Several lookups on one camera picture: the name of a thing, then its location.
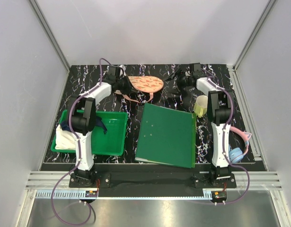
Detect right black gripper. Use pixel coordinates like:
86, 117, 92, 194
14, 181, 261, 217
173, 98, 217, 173
163, 68, 192, 96

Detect pink satin bra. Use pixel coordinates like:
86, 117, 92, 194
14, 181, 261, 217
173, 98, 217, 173
114, 90, 154, 104

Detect pink mesh laundry bag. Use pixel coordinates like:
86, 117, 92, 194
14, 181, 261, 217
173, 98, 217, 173
128, 76, 164, 93

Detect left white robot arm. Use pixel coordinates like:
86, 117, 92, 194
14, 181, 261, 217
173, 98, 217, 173
67, 77, 132, 187

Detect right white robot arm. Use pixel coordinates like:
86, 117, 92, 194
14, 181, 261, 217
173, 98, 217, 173
165, 69, 234, 188

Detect yellow paper cup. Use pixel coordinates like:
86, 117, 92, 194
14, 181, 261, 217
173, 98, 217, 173
194, 95, 208, 118

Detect navy blue garment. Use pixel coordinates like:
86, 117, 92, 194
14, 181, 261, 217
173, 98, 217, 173
60, 116, 107, 134

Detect white cloth garment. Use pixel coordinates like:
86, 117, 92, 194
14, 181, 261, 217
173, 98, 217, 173
55, 124, 76, 151

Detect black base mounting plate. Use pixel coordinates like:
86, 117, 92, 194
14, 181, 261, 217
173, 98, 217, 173
69, 172, 237, 188

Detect blue pink cat headphones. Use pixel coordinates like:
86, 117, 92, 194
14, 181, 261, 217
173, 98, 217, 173
229, 126, 252, 164

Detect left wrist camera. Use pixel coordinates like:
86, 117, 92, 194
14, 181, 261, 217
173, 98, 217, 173
107, 65, 125, 80

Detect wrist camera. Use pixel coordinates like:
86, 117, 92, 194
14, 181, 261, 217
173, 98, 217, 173
107, 65, 125, 80
189, 62, 203, 77

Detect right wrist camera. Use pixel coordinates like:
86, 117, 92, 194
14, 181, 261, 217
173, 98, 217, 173
189, 62, 203, 77

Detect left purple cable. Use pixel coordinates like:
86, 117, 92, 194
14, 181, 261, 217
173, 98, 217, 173
50, 57, 113, 225

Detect purple cable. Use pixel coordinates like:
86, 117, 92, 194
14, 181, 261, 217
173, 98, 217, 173
201, 68, 249, 205
50, 57, 113, 225

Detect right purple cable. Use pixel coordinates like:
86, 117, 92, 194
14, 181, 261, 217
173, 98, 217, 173
201, 68, 249, 205

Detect green ring binder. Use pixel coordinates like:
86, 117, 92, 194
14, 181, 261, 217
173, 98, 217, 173
135, 103, 196, 168

